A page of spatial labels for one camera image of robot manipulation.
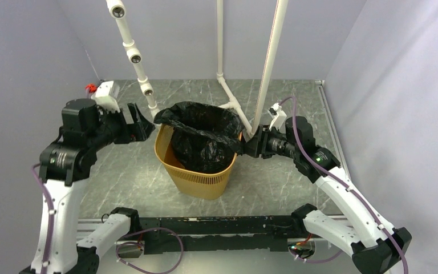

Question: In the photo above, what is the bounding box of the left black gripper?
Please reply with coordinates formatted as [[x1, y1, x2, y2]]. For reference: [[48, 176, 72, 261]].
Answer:
[[88, 101, 155, 151]]

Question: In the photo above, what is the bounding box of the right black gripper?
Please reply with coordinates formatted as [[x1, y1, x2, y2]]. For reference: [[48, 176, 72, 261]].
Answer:
[[239, 124, 299, 159]]

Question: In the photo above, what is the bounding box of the black trash bag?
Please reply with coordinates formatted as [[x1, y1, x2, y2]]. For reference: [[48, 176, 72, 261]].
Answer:
[[154, 101, 244, 174]]

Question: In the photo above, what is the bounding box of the yellow plastic trash bin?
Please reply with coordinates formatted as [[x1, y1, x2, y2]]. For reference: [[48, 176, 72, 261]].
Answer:
[[154, 125, 237, 200]]

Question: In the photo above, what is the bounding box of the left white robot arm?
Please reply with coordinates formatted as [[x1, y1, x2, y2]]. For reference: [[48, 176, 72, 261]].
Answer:
[[24, 98, 155, 273]]

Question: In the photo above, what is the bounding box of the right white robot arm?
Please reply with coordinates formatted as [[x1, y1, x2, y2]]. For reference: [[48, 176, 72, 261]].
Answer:
[[241, 116, 412, 273]]

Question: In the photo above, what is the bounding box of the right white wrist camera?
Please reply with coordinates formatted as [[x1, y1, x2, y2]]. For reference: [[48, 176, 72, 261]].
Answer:
[[267, 103, 287, 131]]

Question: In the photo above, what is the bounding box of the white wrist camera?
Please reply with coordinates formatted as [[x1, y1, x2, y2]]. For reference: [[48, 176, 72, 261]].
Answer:
[[85, 80, 121, 113], [267, 103, 287, 131]]

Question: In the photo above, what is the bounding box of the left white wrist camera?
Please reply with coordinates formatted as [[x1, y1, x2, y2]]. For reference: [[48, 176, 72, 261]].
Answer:
[[85, 80, 121, 113]]

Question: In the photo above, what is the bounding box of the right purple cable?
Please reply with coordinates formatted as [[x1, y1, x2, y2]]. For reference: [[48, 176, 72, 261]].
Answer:
[[277, 96, 411, 274]]

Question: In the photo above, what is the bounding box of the aluminium side rail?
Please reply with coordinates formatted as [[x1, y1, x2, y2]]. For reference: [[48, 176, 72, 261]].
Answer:
[[314, 80, 351, 180]]

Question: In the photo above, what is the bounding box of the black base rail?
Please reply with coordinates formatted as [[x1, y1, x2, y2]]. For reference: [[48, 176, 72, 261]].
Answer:
[[127, 215, 316, 255]]

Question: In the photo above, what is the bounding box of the white PVC pipe frame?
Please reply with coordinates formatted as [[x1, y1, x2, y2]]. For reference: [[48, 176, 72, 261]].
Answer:
[[106, 0, 289, 137]]

